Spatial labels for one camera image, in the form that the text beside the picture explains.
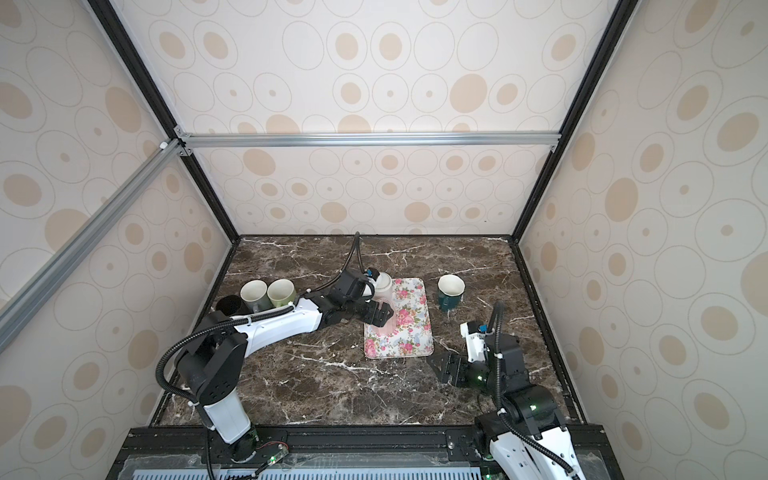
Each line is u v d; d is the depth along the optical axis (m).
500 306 1.01
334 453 0.73
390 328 0.92
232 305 0.90
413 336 0.92
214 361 0.47
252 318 0.51
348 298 0.70
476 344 0.65
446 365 0.62
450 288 0.97
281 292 0.96
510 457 0.59
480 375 0.60
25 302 0.52
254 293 0.94
